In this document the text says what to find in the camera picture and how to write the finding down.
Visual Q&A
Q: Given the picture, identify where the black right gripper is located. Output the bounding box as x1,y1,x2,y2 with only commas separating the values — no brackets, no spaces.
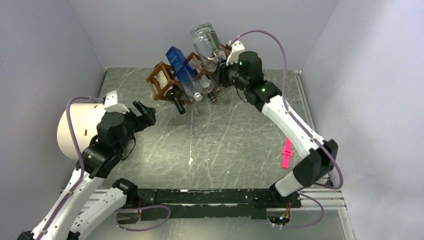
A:
210,55,249,91

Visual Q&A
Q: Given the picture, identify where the clear square liquor bottle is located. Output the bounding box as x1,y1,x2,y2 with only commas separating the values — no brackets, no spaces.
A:
193,74,218,104

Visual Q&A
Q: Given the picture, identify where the tall clear glass bottle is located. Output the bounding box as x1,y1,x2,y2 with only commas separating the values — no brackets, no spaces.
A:
216,87,229,104

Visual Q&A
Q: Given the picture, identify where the dark green wine bottle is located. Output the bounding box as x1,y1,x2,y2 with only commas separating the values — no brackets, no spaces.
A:
156,70,186,115

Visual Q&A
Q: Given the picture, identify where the small clear capped bottle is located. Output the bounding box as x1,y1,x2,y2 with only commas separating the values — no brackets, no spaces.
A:
190,23,227,73

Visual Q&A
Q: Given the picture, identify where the blue square glass bottle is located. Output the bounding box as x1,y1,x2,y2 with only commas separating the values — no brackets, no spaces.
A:
165,46,203,102

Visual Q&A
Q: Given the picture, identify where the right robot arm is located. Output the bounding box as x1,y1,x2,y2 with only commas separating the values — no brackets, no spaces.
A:
213,50,338,207

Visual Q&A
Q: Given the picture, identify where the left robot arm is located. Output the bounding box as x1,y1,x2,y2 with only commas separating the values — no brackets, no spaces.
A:
19,97,156,240

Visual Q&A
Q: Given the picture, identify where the brown wooden wine rack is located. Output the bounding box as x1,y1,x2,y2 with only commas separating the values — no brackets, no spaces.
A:
146,47,227,105

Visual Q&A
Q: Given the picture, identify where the cream and orange cylinder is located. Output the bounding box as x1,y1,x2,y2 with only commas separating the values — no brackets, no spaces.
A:
56,103,106,161

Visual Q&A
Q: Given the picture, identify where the pink plastic clip tool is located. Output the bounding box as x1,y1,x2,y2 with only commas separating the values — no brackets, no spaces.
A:
281,138,294,169

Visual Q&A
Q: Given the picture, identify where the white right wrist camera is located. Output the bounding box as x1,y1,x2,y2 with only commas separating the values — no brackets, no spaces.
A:
226,40,246,66

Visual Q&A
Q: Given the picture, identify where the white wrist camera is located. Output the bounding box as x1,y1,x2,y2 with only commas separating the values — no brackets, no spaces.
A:
103,91,130,114
226,40,246,66

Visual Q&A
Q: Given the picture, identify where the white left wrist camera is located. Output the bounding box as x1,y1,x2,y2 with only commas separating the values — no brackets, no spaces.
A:
103,91,130,114

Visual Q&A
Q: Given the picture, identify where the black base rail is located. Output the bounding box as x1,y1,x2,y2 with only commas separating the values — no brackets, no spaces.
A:
105,179,302,221

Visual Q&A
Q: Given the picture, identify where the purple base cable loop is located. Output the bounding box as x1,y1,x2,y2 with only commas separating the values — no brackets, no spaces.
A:
115,204,171,232

